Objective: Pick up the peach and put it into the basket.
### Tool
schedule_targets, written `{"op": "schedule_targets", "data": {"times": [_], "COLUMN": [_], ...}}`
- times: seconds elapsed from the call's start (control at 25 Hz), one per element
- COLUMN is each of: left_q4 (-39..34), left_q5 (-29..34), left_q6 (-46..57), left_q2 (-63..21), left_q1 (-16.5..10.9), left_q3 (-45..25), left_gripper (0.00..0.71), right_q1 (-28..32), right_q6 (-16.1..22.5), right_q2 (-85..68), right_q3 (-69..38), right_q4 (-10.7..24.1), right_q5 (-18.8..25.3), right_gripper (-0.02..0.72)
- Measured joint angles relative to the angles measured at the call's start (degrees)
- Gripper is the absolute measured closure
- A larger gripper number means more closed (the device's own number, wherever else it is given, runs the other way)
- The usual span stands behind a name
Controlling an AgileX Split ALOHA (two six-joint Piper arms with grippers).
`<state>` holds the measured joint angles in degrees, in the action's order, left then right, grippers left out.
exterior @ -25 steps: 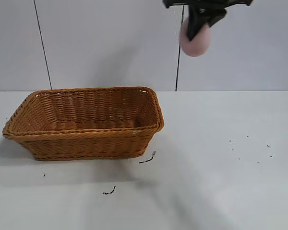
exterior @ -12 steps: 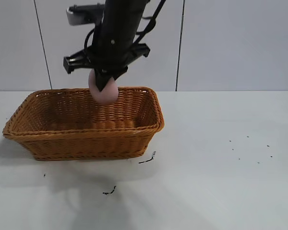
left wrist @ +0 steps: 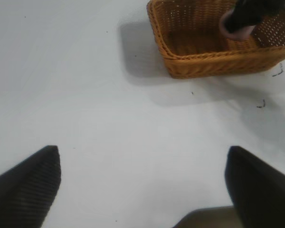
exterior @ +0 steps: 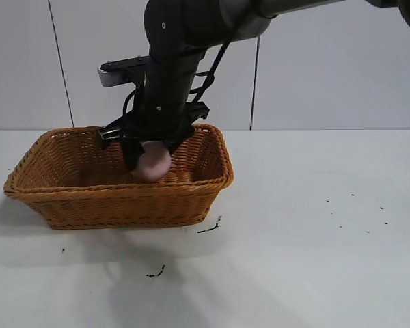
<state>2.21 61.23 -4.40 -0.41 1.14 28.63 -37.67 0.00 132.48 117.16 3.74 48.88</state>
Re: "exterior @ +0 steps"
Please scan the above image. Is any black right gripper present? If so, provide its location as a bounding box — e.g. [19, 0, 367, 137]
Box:
[98, 51, 210, 171]

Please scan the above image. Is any pink peach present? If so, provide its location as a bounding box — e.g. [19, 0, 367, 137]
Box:
[129, 141, 172, 182]

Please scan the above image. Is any orange wicker basket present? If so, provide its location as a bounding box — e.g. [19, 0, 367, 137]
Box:
[3, 123, 235, 230]

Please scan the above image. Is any black camera cable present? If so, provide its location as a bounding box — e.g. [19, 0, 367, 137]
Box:
[122, 89, 139, 120]

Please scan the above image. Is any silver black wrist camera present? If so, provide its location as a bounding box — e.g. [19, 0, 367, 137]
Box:
[96, 55, 150, 88]

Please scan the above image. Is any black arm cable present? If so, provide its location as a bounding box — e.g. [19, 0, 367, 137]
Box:
[188, 33, 234, 107]

